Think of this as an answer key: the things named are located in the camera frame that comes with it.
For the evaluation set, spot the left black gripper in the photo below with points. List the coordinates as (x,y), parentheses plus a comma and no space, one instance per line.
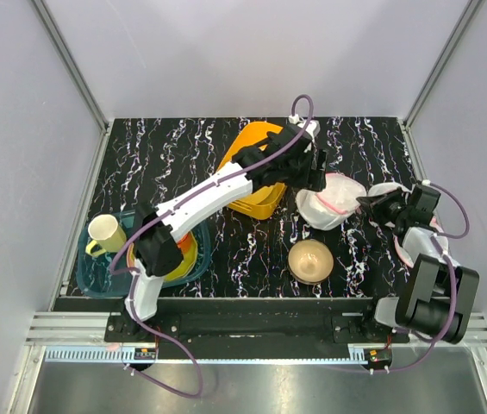
(313,180)

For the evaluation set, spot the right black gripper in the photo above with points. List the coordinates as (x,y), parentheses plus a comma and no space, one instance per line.
(380,201)

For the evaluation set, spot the white mesh laundry bag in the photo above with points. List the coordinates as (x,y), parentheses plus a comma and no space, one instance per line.
(329,208)

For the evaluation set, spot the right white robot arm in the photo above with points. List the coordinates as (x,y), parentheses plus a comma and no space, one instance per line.
(437,301)

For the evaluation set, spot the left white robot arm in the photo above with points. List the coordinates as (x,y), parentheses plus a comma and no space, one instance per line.
(287,157)

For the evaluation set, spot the open laundry bag pink trim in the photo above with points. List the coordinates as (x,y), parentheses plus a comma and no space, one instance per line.
(383,187)

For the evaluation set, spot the flat pink-rimmed mesh bag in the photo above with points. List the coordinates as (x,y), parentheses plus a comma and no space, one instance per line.
(421,241)

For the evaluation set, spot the yellow plastic basket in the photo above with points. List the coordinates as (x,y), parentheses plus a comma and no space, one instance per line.
(262,203)

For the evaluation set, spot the orange plastic cup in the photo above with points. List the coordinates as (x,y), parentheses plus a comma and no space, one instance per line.
(185,243)

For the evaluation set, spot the yellow-green dotted plate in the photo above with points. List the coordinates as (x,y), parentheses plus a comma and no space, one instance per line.
(184,268)

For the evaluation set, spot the pink plate under green plate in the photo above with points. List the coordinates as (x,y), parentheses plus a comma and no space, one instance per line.
(130,261)

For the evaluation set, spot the pale yellow mug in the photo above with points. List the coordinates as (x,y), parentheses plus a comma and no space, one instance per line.
(106,234)

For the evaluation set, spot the teal transparent tray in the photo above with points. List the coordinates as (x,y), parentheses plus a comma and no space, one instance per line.
(95,281)

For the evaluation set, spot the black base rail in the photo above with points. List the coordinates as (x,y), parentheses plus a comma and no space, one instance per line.
(338,320)

